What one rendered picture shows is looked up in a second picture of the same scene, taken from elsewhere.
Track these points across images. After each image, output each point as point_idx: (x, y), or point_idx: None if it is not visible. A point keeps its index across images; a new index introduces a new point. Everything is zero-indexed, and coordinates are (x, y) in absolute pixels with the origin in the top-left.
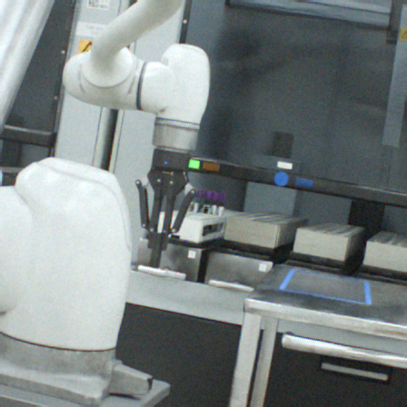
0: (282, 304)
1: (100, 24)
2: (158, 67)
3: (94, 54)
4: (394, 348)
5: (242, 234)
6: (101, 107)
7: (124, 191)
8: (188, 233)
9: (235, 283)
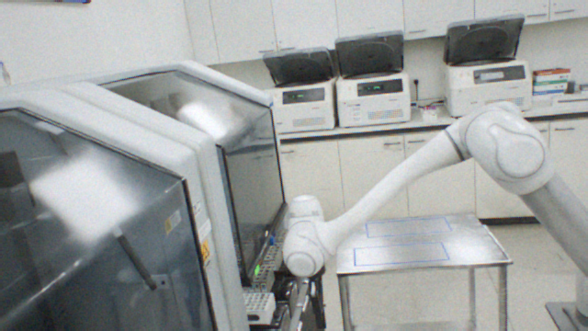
0: (501, 254)
1: (202, 224)
2: (319, 219)
3: (352, 233)
4: None
5: (269, 283)
6: (220, 284)
7: (240, 321)
8: (274, 305)
9: (304, 302)
